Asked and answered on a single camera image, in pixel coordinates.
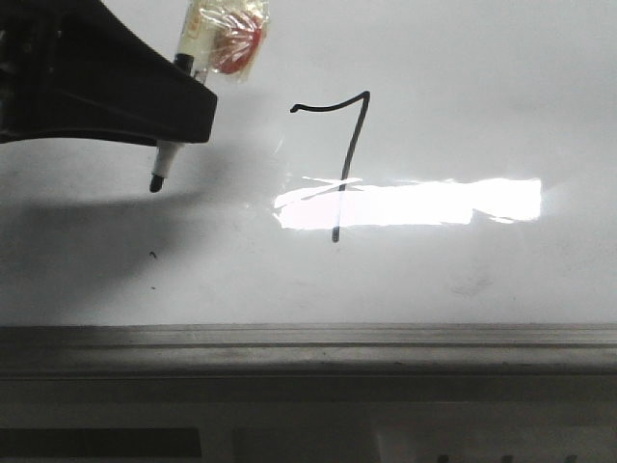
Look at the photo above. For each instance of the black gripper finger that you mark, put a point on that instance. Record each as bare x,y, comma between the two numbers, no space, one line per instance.
71,69

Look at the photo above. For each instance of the black whiteboard marker with tape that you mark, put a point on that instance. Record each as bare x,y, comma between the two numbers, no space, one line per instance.
217,38

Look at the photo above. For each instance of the white whiteboard with metal frame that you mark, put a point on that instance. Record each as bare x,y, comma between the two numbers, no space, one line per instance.
400,186

